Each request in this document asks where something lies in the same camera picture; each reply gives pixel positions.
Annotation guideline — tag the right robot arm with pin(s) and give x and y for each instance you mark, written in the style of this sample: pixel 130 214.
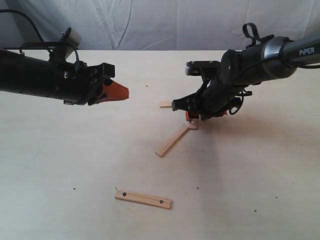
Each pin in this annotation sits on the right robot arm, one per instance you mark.
pixel 224 82

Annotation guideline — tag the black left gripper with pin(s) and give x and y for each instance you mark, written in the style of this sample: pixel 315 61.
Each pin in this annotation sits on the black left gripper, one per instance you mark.
pixel 89 85

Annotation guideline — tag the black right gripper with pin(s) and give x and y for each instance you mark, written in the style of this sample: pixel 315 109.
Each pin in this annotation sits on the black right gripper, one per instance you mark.
pixel 213 101

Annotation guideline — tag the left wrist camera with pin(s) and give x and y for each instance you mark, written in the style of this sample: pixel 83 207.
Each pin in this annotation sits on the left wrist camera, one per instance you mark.
pixel 65 46

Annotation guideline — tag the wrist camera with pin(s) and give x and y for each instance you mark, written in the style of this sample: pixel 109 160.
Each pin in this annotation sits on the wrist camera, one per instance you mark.
pixel 205 69
pixel 65 46

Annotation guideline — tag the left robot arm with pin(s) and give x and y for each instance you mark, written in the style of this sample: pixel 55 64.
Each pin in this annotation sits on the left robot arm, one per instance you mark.
pixel 26 75

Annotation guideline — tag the white backdrop cloth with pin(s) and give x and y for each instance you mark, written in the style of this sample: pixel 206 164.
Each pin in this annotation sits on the white backdrop cloth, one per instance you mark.
pixel 146 25

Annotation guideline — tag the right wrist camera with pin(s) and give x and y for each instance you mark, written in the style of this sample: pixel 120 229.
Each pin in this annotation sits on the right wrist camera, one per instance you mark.
pixel 205 69

